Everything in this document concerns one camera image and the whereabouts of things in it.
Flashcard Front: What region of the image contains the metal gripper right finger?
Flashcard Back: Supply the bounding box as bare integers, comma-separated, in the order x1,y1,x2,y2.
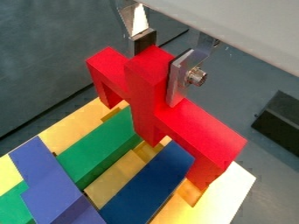
166,32,218,108

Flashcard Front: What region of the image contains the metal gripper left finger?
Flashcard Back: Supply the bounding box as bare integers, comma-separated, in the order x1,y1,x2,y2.
117,1,157,57

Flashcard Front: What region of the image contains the red cross-shaped block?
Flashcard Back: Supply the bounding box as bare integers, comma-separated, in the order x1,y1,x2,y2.
87,45,247,190

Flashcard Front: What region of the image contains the yellow base board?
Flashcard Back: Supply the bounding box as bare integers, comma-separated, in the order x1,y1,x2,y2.
0,100,257,224

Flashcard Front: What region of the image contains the black block holder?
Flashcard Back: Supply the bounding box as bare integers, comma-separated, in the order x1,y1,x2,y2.
251,90,299,157

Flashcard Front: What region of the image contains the green long bar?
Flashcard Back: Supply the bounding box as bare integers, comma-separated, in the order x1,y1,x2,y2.
0,108,141,224

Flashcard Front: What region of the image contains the blue long bar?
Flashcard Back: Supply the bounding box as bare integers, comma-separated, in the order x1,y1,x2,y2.
99,141,194,224

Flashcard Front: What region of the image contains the purple cross-shaped block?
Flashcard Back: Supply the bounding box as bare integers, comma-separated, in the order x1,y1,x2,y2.
10,136,107,224

